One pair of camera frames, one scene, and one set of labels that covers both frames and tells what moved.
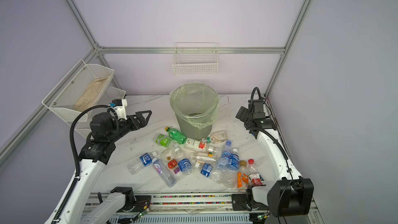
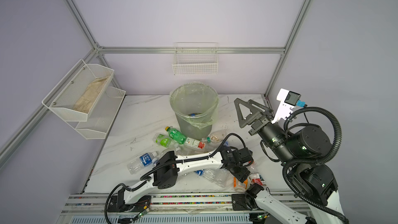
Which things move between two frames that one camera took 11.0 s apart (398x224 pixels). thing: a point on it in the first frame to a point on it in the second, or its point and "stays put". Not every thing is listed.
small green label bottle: (162, 140) stays put
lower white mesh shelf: (110, 93) stays put
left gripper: (141, 123) to (243, 175)
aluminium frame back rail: (192, 49) stays put
